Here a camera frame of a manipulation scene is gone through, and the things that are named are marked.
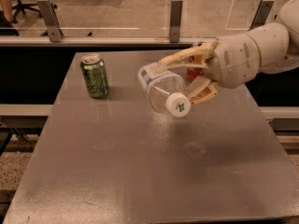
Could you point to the person at left edge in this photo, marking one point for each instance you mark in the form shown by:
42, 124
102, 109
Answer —
6, 18

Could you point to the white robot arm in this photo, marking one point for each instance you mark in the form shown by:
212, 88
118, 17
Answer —
275, 40

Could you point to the left grey metal bracket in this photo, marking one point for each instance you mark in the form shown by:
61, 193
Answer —
49, 16

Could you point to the right grey metal bracket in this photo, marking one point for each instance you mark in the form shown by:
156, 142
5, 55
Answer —
262, 13

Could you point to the grey metal bracket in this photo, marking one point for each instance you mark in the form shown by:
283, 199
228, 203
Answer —
175, 20
49, 16
262, 13

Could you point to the green soda can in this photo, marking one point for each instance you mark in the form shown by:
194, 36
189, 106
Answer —
95, 75

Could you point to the grey metal rail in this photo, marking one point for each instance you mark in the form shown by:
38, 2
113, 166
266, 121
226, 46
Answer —
80, 41

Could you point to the red cola can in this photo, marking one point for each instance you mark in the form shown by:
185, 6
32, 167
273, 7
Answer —
194, 72

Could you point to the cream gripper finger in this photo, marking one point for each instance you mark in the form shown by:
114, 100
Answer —
201, 90
181, 59

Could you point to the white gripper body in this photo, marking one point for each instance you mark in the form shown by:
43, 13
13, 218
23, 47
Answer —
234, 62

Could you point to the blue labelled plastic water bottle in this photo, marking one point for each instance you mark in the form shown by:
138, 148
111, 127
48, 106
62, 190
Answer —
165, 90

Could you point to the middle grey metal bracket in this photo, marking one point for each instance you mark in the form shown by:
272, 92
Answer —
175, 20

